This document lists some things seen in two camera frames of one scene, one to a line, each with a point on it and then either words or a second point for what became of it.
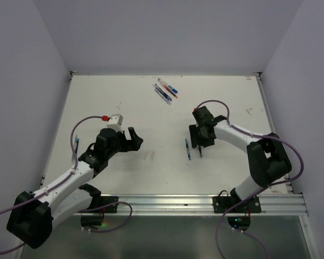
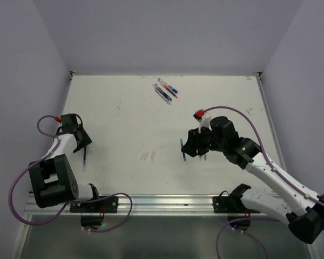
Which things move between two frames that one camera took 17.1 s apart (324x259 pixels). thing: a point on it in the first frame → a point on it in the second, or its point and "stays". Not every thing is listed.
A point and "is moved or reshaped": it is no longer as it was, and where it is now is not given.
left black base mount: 96,202 stays
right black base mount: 222,204 stays
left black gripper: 133,144 → 86,140
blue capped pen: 169,86 stays
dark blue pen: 188,150 is moved or reshaped
